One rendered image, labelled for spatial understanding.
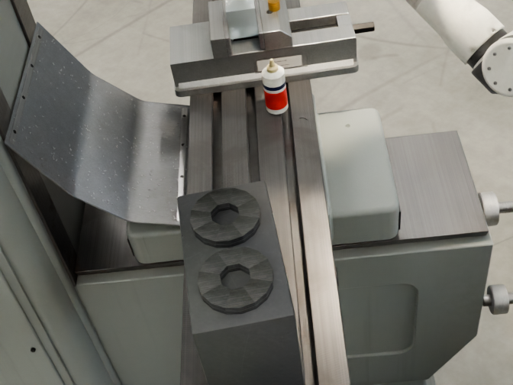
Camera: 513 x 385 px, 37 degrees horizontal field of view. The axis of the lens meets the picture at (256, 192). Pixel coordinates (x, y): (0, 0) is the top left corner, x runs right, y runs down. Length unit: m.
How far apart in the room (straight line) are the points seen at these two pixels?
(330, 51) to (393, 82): 1.43
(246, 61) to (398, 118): 1.34
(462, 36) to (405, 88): 1.75
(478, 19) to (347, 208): 0.44
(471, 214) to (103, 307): 0.73
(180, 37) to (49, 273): 0.50
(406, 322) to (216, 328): 0.83
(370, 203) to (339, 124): 0.22
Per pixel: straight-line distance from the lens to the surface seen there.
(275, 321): 0.89
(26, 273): 1.42
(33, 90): 1.36
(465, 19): 1.10
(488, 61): 1.06
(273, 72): 1.35
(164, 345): 1.67
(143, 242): 1.41
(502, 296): 1.63
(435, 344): 1.74
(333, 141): 1.50
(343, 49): 1.45
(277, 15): 1.45
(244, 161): 1.32
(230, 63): 1.44
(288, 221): 1.22
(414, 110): 2.75
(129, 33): 3.30
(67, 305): 1.52
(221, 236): 0.95
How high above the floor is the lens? 1.83
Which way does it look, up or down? 47 degrees down
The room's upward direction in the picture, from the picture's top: 9 degrees counter-clockwise
